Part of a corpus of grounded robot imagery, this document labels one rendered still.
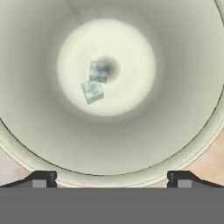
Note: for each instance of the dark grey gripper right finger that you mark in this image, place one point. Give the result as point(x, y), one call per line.
point(178, 176)

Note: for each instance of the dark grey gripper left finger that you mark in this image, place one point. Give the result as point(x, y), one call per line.
point(43, 176)

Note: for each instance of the pale white glass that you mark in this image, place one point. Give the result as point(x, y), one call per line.
point(163, 122)

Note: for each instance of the pale blue ice cube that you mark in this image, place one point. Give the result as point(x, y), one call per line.
point(92, 91)
point(99, 71)

